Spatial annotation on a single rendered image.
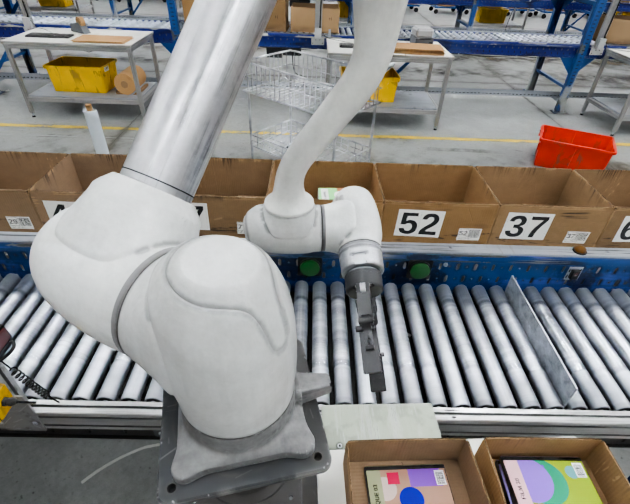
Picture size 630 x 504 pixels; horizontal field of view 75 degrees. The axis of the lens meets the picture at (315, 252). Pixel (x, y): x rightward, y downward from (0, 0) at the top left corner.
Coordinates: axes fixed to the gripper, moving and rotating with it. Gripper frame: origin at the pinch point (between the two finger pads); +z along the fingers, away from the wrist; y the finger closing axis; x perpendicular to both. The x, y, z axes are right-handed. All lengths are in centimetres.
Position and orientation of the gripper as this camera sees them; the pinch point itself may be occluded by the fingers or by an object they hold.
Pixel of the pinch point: (375, 376)
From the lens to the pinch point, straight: 77.0
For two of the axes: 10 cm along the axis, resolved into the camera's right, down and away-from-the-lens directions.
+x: 9.8, -1.4, -1.5
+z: 0.5, 8.5, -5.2
